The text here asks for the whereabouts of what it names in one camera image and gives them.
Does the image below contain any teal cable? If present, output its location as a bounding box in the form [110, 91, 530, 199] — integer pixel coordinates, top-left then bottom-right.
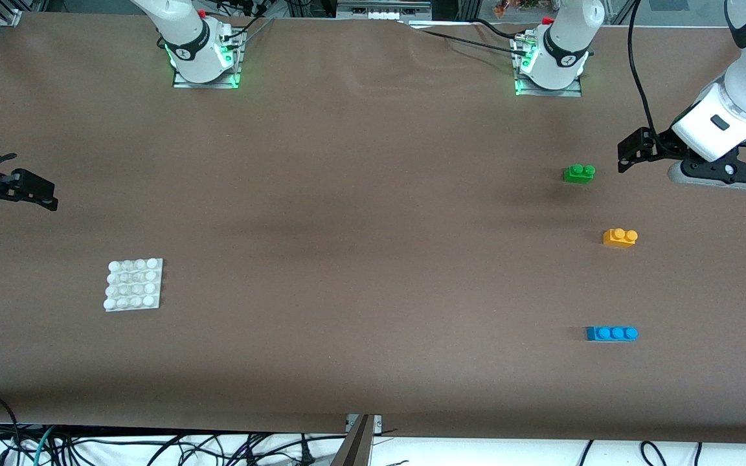
[32, 426, 58, 466]

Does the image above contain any blue three-stud block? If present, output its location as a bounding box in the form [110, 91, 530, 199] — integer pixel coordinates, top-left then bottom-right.
[586, 326, 639, 342]

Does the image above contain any silver corner bracket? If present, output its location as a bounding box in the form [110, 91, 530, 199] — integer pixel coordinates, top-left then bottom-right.
[346, 414, 383, 433]

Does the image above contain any black base cable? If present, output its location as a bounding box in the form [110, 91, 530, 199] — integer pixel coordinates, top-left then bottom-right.
[473, 18, 532, 39]
[405, 23, 520, 51]
[229, 16, 277, 41]

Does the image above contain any orange toy pile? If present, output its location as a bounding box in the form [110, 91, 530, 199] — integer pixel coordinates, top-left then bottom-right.
[493, 0, 545, 17]

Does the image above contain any brown table mat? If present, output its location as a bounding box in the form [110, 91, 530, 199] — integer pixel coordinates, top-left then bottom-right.
[0, 12, 746, 444]

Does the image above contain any yellow two-stud block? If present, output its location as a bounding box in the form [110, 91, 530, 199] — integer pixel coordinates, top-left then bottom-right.
[603, 228, 639, 249]

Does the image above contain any white studded base plate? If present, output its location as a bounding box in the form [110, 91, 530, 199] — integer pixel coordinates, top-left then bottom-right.
[104, 258, 164, 313]

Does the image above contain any aluminium frame post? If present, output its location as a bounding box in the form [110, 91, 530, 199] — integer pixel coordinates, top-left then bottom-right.
[331, 414, 374, 466]

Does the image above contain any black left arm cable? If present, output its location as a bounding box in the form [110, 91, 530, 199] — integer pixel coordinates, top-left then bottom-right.
[627, 0, 666, 148]

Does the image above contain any grey power strip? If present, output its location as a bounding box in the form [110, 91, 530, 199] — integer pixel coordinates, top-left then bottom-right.
[336, 0, 433, 20]

